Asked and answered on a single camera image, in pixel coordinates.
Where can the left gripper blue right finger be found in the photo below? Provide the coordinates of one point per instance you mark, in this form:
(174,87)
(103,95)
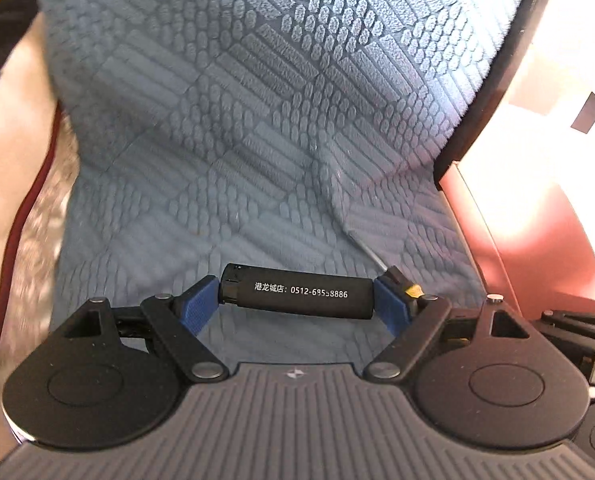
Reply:
(415,323)

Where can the black lighter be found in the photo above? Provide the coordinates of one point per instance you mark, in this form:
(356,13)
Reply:
(301,293)

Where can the pink cardboard box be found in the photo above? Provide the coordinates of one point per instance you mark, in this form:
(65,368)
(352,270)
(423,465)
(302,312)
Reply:
(524,236)

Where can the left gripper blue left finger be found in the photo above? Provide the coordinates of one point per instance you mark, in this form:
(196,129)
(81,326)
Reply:
(176,322)

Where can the yellow handled screwdriver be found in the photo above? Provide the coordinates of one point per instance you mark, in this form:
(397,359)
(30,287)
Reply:
(402,285)

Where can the blue textured chair cover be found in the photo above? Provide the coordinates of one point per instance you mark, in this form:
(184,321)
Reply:
(260,132)

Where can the red white black blanket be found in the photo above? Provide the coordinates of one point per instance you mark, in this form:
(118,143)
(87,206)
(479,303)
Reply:
(38,165)

